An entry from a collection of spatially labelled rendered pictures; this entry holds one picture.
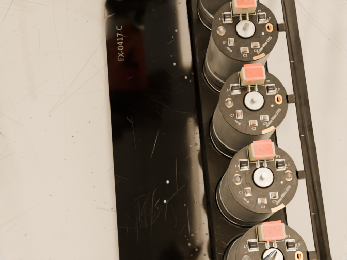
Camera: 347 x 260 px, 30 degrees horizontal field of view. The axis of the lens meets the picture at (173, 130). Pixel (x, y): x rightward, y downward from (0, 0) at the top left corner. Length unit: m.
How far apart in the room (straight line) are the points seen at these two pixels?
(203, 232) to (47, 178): 0.07
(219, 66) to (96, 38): 0.08
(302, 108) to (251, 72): 0.02
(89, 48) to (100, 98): 0.02
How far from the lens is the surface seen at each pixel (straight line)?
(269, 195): 0.23
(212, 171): 0.27
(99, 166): 0.29
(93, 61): 0.30
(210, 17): 0.28
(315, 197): 0.23
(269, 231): 0.22
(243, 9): 0.24
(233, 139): 0.25
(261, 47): 0.24
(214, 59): 0.25
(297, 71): 0.24
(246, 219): 0.25
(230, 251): 0.25
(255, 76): 0.23
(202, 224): 0.28
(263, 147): 0.22
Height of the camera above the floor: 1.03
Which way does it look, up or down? 75 degrees down
